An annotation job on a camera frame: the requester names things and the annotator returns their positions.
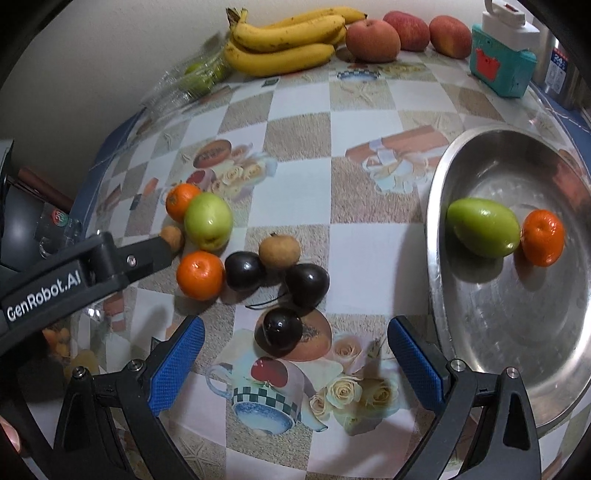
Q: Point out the checked printed tablecloth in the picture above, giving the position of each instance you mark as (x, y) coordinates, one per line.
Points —
(369, 152)

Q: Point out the steel bowl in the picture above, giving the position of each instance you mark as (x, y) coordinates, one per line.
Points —
(508, 323)

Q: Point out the yellow banana bunch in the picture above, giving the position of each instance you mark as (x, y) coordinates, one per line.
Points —
(277, 60)

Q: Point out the teal box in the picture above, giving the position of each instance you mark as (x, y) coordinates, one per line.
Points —
(501, 69)

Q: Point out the dark plum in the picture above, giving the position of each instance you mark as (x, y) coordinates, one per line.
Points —
(279, 330)
(244, 272)
(307, 285)

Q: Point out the dark grey appliance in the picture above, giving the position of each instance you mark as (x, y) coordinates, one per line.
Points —
(27, 221)

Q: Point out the brown kiwi fruit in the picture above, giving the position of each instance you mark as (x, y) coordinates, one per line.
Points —
(279, 251)

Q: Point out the green jujube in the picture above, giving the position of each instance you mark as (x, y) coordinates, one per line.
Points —
(208, 221)
(194, 68)
(482, 227)
(203, 83)

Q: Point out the red apple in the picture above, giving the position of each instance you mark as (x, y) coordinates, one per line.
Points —
(373, 41)
(450, 37)
(408, 30)

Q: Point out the clear plastic container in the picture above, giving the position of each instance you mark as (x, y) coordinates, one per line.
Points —
(171, 87)

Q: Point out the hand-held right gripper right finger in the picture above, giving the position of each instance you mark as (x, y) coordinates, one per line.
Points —
(415, 364)

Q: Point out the metal can with blue label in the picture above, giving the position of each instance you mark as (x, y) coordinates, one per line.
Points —
(558, 69)

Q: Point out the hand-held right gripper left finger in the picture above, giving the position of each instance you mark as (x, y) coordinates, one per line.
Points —
(180, 364)

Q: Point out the small brown longan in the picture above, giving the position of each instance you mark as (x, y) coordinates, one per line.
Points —
(174, 239)

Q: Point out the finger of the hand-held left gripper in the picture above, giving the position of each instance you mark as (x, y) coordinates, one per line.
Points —
(147, 258)

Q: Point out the white plastic device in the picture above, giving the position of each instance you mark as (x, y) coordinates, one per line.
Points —
(508, 23)

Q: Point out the orange mandarin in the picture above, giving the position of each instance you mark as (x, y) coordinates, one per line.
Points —
(180, 201)
(199, 276)
(542, 237)

